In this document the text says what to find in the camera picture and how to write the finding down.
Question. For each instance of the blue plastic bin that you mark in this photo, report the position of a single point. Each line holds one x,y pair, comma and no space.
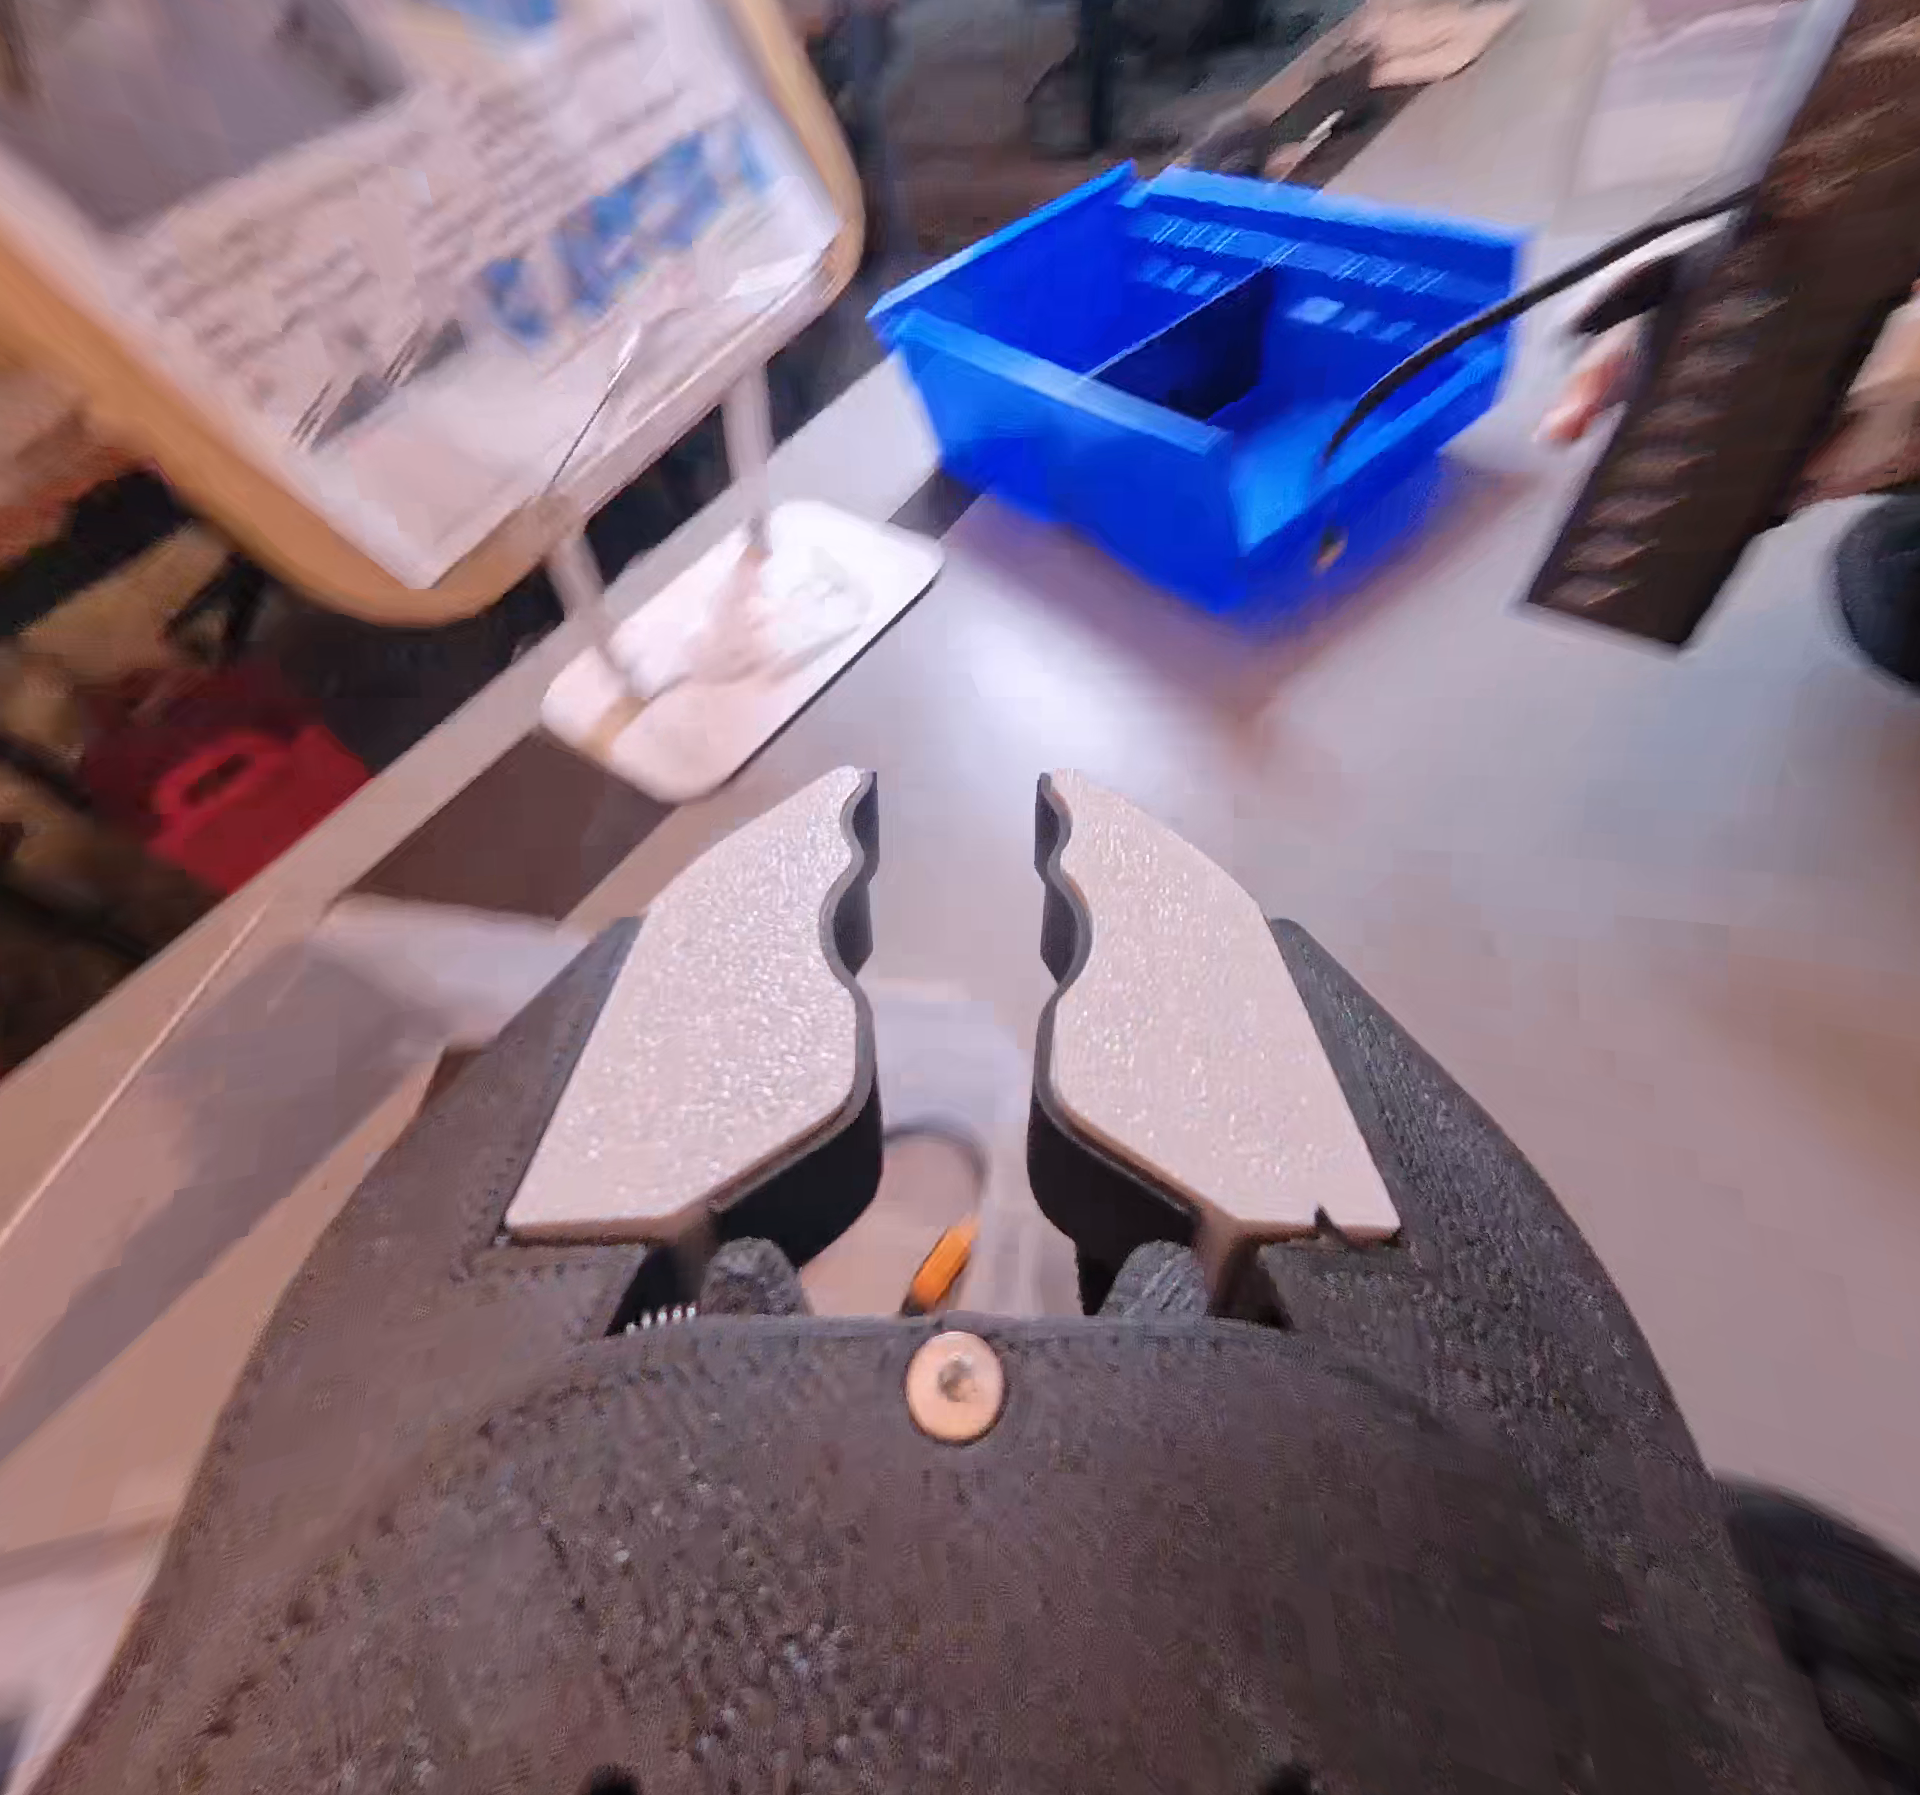
1049,431

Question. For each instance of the black bin divider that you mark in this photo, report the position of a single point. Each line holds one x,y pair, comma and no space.
1200,356

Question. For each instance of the black multi-port usb hub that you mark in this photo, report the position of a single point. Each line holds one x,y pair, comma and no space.
1725,399

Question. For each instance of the clear plastic bin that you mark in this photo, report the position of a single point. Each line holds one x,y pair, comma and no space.
226,1076

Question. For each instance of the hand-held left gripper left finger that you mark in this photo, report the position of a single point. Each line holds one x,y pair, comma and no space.
705,1045

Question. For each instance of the white paper sign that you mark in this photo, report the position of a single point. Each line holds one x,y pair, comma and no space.
299,176

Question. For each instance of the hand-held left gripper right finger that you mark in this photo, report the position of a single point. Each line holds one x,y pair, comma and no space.
1200,1061

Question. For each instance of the person's right hand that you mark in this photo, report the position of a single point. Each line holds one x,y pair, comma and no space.
1591,386

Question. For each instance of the light wooden sign board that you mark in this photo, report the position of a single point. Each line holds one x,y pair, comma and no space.
179,491

